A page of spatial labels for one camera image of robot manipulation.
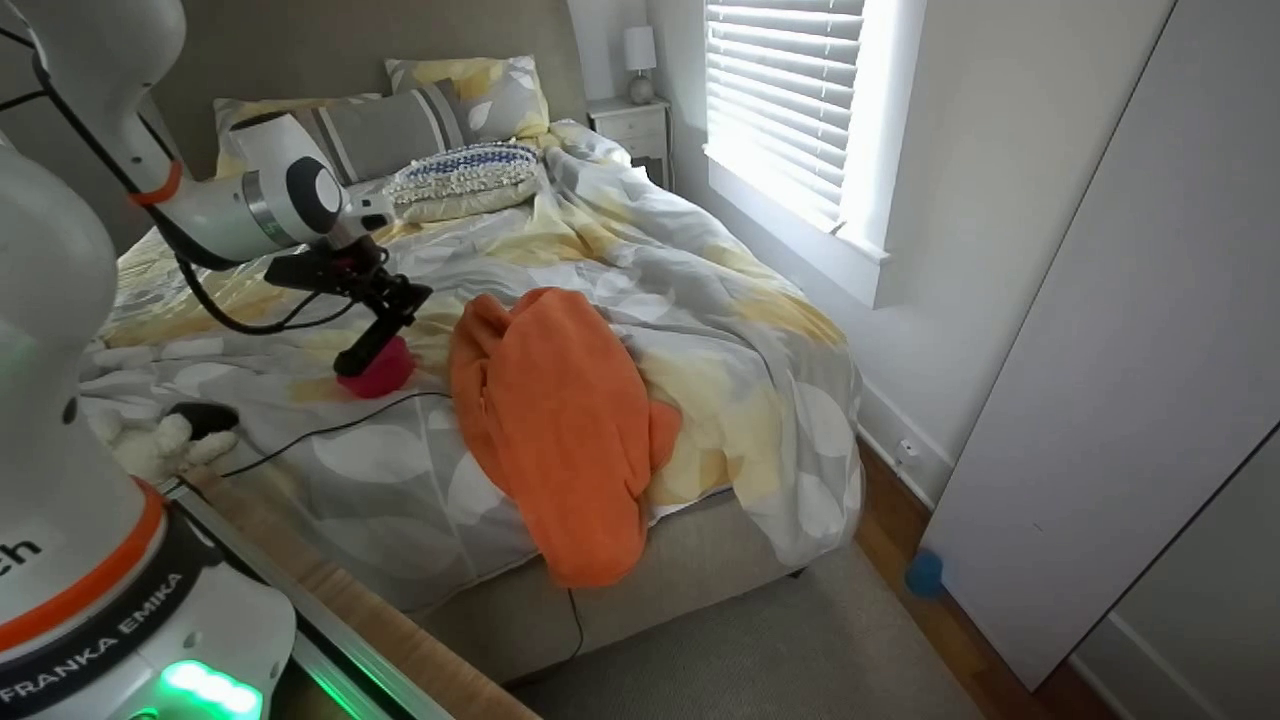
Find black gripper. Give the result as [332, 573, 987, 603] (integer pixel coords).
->
[261, 240, 435, 331]

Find pink bowl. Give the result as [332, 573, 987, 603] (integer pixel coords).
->
[332, 331, 418, 403]

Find beige upholstered bed base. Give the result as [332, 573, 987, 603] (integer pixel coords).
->
[418, 490, 810, 690]

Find white blue patterned pillow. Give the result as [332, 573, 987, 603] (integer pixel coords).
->
[380, 141, 545, 229]

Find grey striped pillow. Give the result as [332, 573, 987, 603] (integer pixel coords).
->
[311, 83, 472, 187]

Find orange towel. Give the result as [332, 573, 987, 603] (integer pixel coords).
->
[445, 286, 689, 595]

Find small black device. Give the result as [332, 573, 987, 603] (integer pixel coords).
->
[163, 402, 245, 442]

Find cream pillow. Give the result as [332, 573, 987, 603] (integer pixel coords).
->
[212, 94, 332, 178]

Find yellow white patterned pillow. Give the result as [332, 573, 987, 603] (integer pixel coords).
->
[385, 53, 550, 146]

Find beige headboard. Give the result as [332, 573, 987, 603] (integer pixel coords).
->
[173, 0, 593, 146]

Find white nightstand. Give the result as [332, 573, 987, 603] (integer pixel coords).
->
[585, 97, 676, 192]

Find white yellow grey duvet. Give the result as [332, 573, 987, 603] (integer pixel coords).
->
[74, 117, 866, 619]

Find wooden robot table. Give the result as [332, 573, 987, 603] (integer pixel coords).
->
[166, 477, 509, 720]

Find small white table lamp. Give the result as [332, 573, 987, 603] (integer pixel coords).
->
[619, 23, 662, 107]

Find white window blinds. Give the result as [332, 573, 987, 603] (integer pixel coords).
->
[698, 0, 871, 240]

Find white baseboard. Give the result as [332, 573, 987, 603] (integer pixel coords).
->
[857, 382, 959, 510]

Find small blue ball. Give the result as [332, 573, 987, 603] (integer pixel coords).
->
[905, 544, 951, 599]

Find white wardrobe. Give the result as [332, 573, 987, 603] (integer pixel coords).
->
[915, 0, 1280, 720]

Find black cable on bed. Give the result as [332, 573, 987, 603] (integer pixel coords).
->
[215, 384, 455, 480]

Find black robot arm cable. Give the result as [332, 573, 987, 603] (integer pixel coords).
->
[0, 23, 366, 340]

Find white window frame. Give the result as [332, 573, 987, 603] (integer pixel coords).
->
[698, 0, 929, 314]

